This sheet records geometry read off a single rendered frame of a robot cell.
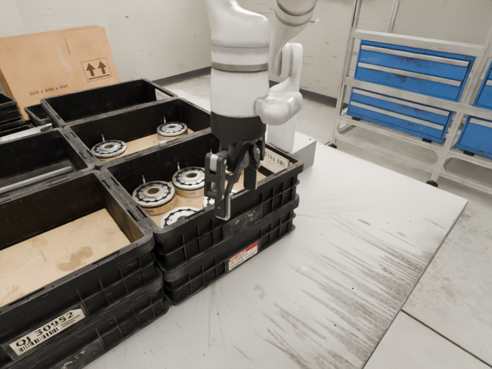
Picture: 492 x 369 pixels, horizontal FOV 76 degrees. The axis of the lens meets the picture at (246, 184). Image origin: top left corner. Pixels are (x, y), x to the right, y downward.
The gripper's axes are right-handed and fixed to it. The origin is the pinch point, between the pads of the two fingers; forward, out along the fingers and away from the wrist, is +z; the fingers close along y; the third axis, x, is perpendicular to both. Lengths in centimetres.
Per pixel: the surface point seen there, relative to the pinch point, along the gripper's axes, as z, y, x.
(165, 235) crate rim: 10.5, 2.1, -13.3
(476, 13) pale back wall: -25, -284, 58
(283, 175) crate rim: 7.9, -25.3, -0.8
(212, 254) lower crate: 21.2, -7.6, -9.5
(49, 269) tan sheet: 20.5, 11.7, -35.2
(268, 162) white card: 11.4, -36.5, -8.9
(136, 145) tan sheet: 16, -36, -55
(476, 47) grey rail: -8, -195, 53
